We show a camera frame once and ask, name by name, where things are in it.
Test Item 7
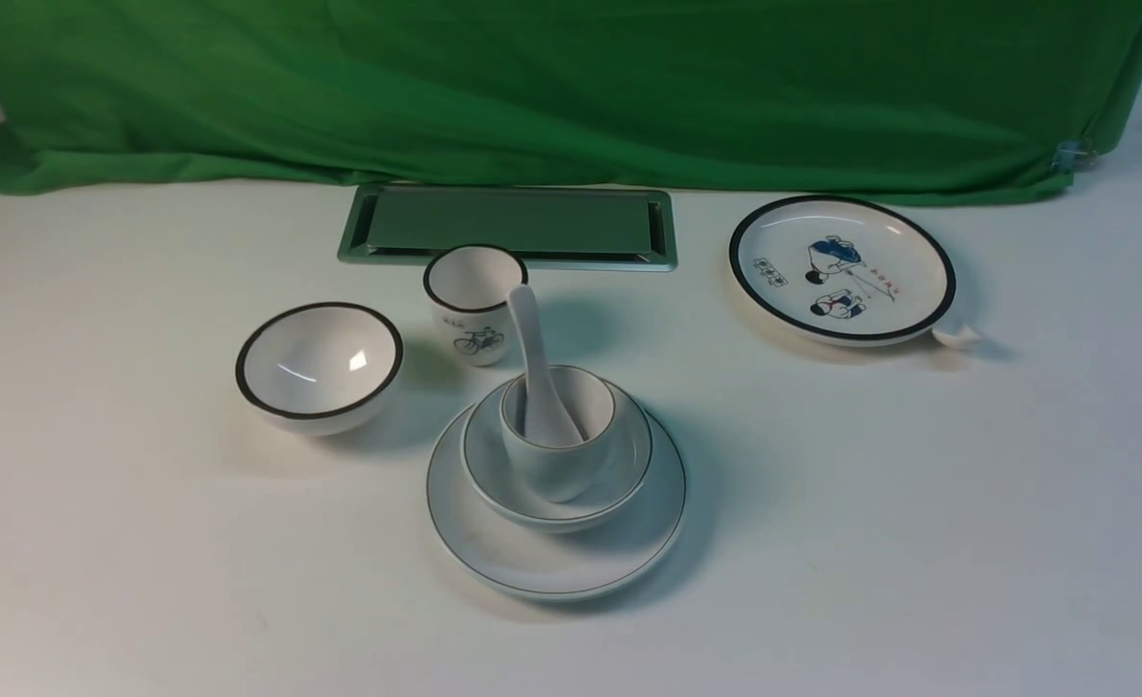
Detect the white ceramic soup spoon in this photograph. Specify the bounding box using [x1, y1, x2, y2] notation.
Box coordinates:
[506, 285, 584, 447]

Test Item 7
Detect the plain white cup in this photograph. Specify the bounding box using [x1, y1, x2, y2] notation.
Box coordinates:
[497, 364, 624, 502]

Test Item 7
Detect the white bowl with thin rim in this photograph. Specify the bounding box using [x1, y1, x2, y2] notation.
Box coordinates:
[460, 376, 652, 532]

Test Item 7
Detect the white cup with bicycle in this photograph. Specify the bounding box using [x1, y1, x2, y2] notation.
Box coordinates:
[423, 245, 528, 367]

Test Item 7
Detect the large white plate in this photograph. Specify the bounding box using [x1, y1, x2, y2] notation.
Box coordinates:
[425, 388, 687, 603]

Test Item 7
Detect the black-rimmed white bowl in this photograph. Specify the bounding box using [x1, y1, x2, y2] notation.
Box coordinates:
[234, 301, 405, 436]

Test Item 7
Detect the black-rimmed illustrated white plate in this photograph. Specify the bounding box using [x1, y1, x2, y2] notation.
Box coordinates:
[727, 195, 959, 349]

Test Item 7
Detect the green backdrop cloth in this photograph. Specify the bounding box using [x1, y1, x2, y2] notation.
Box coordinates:
[0, 1, 1142, 206]

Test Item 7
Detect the metal clip on cloth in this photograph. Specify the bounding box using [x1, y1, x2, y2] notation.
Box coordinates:
[1049, 141, 1097, 173]

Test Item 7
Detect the metal table cable hatch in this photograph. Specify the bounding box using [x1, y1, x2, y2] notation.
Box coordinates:
[337, 184, 677, 272]

